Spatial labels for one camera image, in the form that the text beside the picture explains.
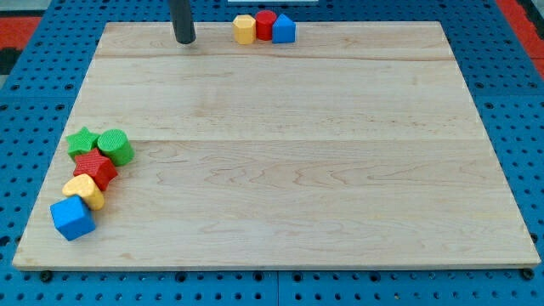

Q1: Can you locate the red star block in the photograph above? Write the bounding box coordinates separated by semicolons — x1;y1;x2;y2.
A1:
73;148;118;191

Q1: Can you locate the green star block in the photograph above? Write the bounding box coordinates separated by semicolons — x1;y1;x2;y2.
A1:
65;127;99;160

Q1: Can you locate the wooden board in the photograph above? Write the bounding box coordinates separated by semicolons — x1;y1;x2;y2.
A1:
13;21;541;271

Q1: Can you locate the blue pentagon block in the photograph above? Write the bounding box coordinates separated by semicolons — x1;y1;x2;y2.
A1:
272;14;297;43

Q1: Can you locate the yellow hexagon block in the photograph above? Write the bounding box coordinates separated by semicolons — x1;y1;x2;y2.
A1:
232;14;256;45

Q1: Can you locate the red cylinder block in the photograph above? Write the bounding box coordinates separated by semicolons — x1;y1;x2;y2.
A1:
255;10;277;41

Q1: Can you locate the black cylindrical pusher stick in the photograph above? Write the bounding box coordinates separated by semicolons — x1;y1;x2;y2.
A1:
168;0;196;44

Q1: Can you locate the green cylinder block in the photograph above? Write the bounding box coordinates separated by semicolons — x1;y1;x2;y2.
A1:
97;129;134;166

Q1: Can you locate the yellow heart block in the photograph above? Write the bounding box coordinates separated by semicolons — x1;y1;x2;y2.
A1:
62;174;105;211

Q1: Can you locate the blue cube block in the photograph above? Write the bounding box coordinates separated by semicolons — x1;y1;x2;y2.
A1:
49;195;96;241

